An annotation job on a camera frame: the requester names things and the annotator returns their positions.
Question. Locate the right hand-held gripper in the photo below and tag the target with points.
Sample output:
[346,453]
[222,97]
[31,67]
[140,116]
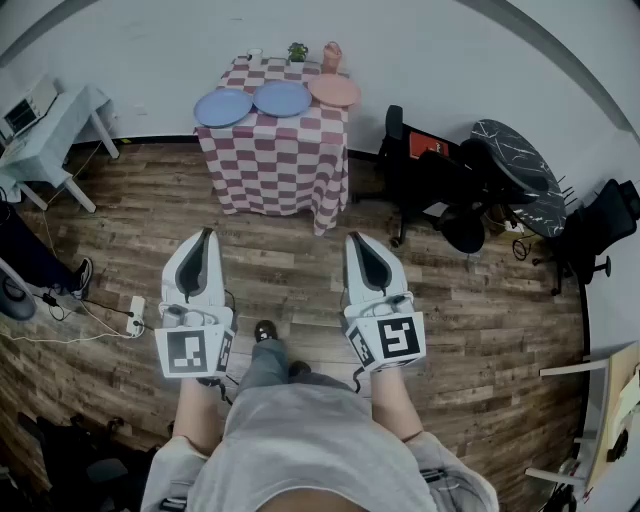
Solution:
[395,337]

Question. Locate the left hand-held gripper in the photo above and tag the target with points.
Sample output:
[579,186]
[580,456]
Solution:
[187,345]

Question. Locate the light blue plate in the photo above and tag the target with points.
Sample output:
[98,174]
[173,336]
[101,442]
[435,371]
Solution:
[222,107]

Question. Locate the pink plate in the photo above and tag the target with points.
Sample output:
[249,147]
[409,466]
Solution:
[334,90]

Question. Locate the lavender blue plate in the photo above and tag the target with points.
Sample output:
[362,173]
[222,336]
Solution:
[281,98]

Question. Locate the person's left forearm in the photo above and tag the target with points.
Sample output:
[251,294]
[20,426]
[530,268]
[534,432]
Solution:
[196,415]

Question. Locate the person's right forearm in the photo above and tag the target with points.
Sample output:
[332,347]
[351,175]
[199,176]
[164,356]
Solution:
[395,405]

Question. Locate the white power strip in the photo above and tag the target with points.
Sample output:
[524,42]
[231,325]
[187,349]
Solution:
[135,316]

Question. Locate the person's black shoe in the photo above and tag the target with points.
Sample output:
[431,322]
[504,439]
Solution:
[265,330]
[300,369]

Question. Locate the person's grey trouser leg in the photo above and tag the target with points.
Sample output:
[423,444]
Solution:
[264,365]

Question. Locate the red white checkered tablecloth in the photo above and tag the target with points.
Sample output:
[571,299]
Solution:
[275,160]

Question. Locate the red box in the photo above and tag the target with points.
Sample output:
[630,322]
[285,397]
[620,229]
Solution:
[425,145]

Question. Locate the black power adapter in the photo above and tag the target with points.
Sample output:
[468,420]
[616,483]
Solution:
[49,299]

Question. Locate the person's grey shirt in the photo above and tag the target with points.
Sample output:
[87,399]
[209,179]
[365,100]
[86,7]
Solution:
[310,450]

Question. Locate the black marble round table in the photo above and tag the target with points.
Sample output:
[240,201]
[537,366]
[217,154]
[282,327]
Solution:
[520,160]

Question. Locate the white side table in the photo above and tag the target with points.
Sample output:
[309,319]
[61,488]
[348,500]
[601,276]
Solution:
[55,140]

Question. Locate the black chair base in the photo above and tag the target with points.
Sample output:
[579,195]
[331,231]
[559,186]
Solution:
[85,460]

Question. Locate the pink jug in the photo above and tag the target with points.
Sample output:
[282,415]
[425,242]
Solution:
[332,59]

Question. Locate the white mug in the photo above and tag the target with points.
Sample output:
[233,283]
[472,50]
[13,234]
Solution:
[254,56]

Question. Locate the black mesh office chair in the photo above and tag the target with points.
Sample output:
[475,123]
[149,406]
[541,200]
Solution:
[595,225]

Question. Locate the white electronic instrument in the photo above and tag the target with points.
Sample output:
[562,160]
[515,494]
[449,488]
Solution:
[27,110]

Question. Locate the small green potted plant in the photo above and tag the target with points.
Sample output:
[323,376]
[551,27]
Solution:
[297,51]

